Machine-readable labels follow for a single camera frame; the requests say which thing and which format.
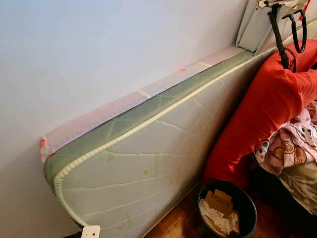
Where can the pink cartoon print blanket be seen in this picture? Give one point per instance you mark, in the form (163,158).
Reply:
(290,144)

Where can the red pillow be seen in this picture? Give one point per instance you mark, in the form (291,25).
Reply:
(257,114)
(306,52)

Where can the beige floral bed sheet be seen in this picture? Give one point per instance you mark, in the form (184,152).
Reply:
(302,183)

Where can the red hanging tassel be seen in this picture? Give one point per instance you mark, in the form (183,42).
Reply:
(306,6)

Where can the brown cardboard piece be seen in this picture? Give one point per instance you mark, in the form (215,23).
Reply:
(220,198)

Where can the crumpled white tissue paper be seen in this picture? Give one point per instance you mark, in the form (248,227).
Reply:
(218,220)

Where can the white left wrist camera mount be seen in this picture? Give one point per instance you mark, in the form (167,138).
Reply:
(90,232)

